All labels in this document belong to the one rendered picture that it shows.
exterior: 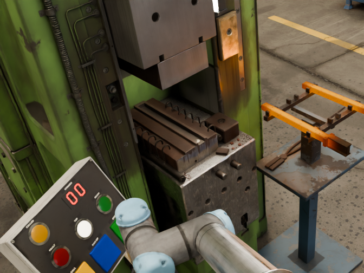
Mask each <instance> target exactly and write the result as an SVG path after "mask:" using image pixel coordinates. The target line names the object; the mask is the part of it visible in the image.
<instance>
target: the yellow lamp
mask: <svg viewBox="0 0 364 273"><path fill-rule="evenodd" d="M47 236H48V231H47V229H46V227H45V226H43V225H36V226H35V227H34V228H33V229H32V231H31V237H32V239H33V240H34V241H35V242H38V243H41V242H44V241H45V240H46V239H47Z"/></svg>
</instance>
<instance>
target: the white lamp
mask: <svg viewBox="0 0 364 273"><path fill-rule="evenodd" d="M91 230H92V228H91V225H90V224H89V223H88V222H87V221H81V222H80V223H79V224H78V226H77V231H78V233H79V235H80V236H82V237H87V236H89V235H90V233H91Z"/></svg>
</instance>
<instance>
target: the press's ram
mask: <svg viewBox="0 0 364 273"><path fill-rule="evenodd" d="M102 1H103V5H104V8H105V12H106V16H107V21H108V25H109V29H110V33H111V36H112V40H113V44H114V49H115V53H116V56H117V57H119V58H121V59H123V60H125V61H127V62H129V63H131V64H133V65H135V66H137V67H139V68H141V69H147V68H149V67H151V66H153V65H155V64H157V63H159V62H160V60H159V59H162V60H166V59H168V58H170V57H172V56H174V55H176V54H178V53H180V52H182V51H184V50H186V49H188V48H191V47H193V46H195V45H197V44H199V41H202V42H204V41H206V40H208V39H210V38H212V37H214V36H216V23H215V12H214V6H213V0H102Z"/></svg>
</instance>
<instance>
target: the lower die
mask: <svg viewBox="0 0 364 273"><path fill-rule="evenodd" d="M143 103H145V104H147V105H149V106H151V107H152V108H154V109H156V110H157V111H159V112H161V113H163V114H164V115H166V116H167V117H169V118H171V119H173V120H174V121H176V122H178V123H180V124H181V125H183V126H185V127H186V128H188V129H190V130H192V131H193V132H195V133H197V134H199V135H200V136H202V137H203V138H205V142H203V143H202V144H200V145H198V143H197V142H196V141H194V140H193V139H191V138H189V137H188V136H186V135H185V134H183V133H181V132H180V131H178V130H176V129H175V128H173V127H171V126H170V125H168V124H166V123H165V122H163V121H161V120H160V119H158V118H156V117H155V116H153V115H152V114H150V113H148V112H147V111H145V110H143V109H142V108H140V107H138V106H139V105H141V104H143ZM171 109H172V108H171V107H169V106H166V108H165V104H164V103H162V102H160V101H158V100H156V99H155V98H151V99H149V100H147V101H142V102H140V103H138V104H136V105H134V108H132V109H130V111H131V115H132V119H133V122H135V123H136V124H137V127H139V126H141V127H142V128H143V130H144V131H149V135H148V133H147V132H145V133H144V134H143V139H144V144H145V146H146V148H147V149H148V150H149V151H150V148H149V145H148V138H149V137H150V136H151V135H155V136H156V140H155V138H154V137H151V138H150V140H149V143H150V146H151V150H152V152H153V154H155V155H157V154H156V151H155V147H154V144H155V142H156V141H157V140H162V141H163V144H162V143H161V141H159V142H157V145H156V146H157V151H158V156H159V158H160V159H162V160H164V159H163V154H162V151H161V150H162V147H163V146H164V145H166V144H168V145H170V148H171V149H169V147H168V146H166V147H165V148H164V156H165V160H166V162H167V163H168V164H169V165H170V166H172V167H173V168H175V169H176V170H177V171H179V172H180V173H181V172H184V171H185V170H186V169H188V168H189V167H191V166H193V165H194V164H196V163H197V162H199V161H201V160H202V159H204V158H205V157H207V156H208V155H209V154H211V153H213V152H214V151H216V150H217V148H218V140H217V133H216V132H214V131H212V130H210V129H209V132H208V131H207V129H208V128H207V127H205V126H203V125H201V127H199V126H200V124H199V123H198V122H196V121H194V123H192V119H190V118H189V117H186V119H185V115H184V114H181V113H180V115H178V111H176V110H175V109H173V111H171ZM134 128H135V129H136V126H135V124H134ZM136 133H137V136H138V140H139V142H140V144H141V145H142V146H143V143H142V139H141V134H142V130H141V128H138V129H137V130H136ZM195 160H197V162H195Z"/></svg>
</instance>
